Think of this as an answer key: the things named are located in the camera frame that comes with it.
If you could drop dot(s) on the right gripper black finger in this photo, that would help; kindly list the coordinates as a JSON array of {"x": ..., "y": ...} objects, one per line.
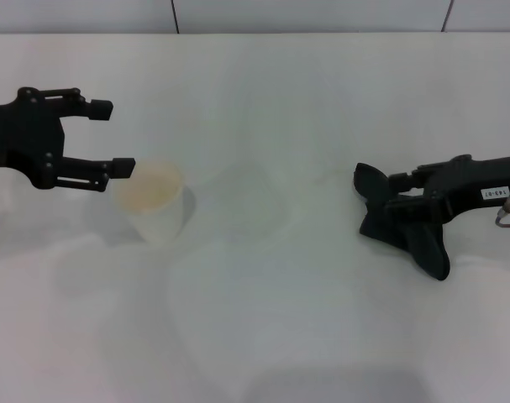
[
  {"x": 418, "y": 210},
  {"x": 408, "y": 181}
]

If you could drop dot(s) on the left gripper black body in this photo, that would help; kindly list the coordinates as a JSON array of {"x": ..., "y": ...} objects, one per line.
[{"x": 19, "y": 138}]

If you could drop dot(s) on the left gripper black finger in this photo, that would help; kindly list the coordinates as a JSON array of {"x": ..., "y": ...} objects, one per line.
[
  {"x": 95, "y": 172},
  {"x": 88, "y": 107}
]

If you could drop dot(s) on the dark blue rag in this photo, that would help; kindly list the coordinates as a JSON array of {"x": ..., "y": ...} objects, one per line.
[{"x": 376, "y": 189}]

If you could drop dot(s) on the white paper cup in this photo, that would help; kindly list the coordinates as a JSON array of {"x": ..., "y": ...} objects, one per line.
[{"x": 149, "y": 201}]

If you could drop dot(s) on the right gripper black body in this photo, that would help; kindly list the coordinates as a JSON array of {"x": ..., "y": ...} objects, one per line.
[{"x": 477, "y": 189}]

